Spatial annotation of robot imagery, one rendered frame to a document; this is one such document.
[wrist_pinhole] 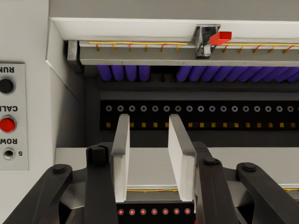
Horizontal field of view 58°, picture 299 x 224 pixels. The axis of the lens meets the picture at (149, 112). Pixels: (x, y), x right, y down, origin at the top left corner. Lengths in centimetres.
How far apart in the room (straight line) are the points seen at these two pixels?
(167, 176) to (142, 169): 3
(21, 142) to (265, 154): 29
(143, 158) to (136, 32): 15
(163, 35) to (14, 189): 25
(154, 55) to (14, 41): 16
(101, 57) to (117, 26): 5
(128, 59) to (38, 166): 17
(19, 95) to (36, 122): 4
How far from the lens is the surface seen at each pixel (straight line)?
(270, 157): 37
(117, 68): 40
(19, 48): 34
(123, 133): 17
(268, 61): 40
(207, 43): 31
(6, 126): 34
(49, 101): 32
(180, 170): 16
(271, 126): 53
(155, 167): 33
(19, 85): 33
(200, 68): 40
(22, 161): 34
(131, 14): 32
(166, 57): 36
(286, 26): 37
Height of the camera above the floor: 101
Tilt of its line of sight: 5 degrees up
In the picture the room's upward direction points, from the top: 180 degrees counter-clockwise
